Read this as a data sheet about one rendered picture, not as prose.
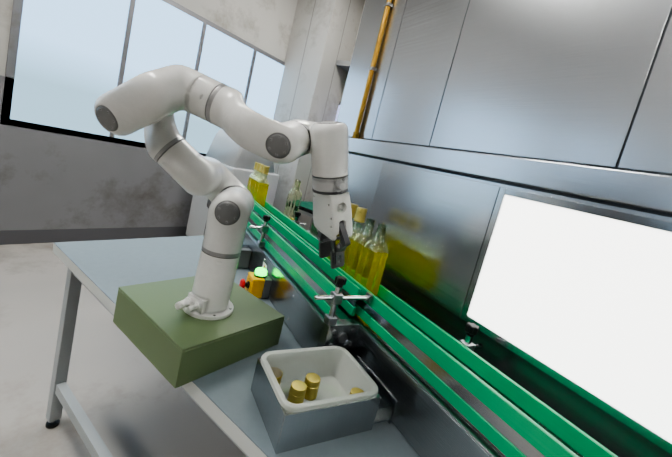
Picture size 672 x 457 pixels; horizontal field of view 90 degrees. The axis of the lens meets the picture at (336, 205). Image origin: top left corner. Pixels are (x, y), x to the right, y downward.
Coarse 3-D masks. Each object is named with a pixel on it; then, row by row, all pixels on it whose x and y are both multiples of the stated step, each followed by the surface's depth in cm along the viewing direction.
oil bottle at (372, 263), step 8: (368, 248) 97; (376, 248) 95; (384, 248) 96; (368, 256) 96; (376, 256) 95; (384, 256) 97; (360, 264) 99; (368, 264) 96; (376, 264) 96; (384, 264) 97; (360, 272) 98; (368, 272) 96; (376, 272) 97; (360, 280) 98; (368, 280) 96; (376, 280) 97; (368, 288) 96; (376, 288) 98
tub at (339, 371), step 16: (272, 352) 75; (288, 352) 77; (304, 352) 79; (320, 352) 81; (336, 352) 84; (288, 368) 78; (304, 368) 80; (320, 368) 82; (336, 368) 84; (352, 368) 79; (272, 384) 66; (288, 384) 77; (320, 384) 80; (336, 384) 81; (352, 384) 78; (368, 384) 74; (304, 400) 73; (320, 400) 64; (336, 400) 65; (352, 400) 67
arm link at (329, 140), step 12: (300, 120) 69; (312, 132) 65; (324, 132) 63; (336, 132) 63; (348, 132) 66; (312, 144) 66; (324, 144) 64; (336, 144) 64; (348, 144) 67; (312, 156) 67; (324, 156) 65; (336, 156) 65; (348, 156) 68; (312, 168) 68; (324, 168) 65; (336, 168) 65
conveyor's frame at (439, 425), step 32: (256, 256) 138; (288, 288) 108; (288, 320) 105; (320, 320) 89; (352, 352) 91; (384, 352) 80; (384, 384) 79; (416, 384) 71; (416, 416) 70; (448, 416) 64; (416, 448) 69; (448, 448) 63; (480, 448) 58
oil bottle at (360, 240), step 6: (360, 234) 102; (354, 240) 103; (360, 240) 101; (366, 240) 100; (354, 246) 103; (360, 246) 100; (354, 252) 102; (360, 252) 100; (354, 258) 102; (360, 258) 100; (348, 264) 104; (354, 264) 101; (348, 270) 103; (354, 270) 101; (354, 276) 101
